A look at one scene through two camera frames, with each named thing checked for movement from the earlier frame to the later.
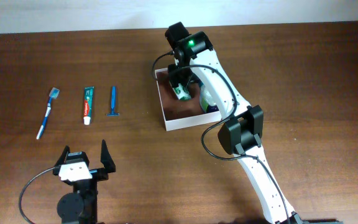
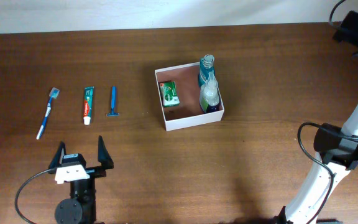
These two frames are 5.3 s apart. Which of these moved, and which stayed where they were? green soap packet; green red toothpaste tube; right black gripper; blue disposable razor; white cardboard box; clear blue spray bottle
Moved: right black gripper; green soap packet
Stayed: clear blue spray bottle; blue disposable razor; white cardboard box; green red toothpaste tube
